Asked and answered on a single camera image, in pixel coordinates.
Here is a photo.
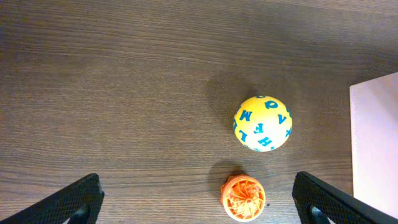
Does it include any yellow ball with blue letters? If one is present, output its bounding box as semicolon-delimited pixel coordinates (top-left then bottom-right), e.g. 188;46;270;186
233;95;293;152

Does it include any orange round lattice toy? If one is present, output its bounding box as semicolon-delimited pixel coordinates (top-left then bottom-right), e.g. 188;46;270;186
220;174;266;223

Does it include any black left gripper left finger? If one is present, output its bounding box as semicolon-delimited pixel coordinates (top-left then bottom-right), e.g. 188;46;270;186
1;173;104;224

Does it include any white open cardboard box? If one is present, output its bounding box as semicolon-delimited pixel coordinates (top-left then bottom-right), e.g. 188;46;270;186
349;73;397;218

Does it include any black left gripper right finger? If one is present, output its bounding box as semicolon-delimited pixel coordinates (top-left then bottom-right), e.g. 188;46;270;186
292;171;397;224

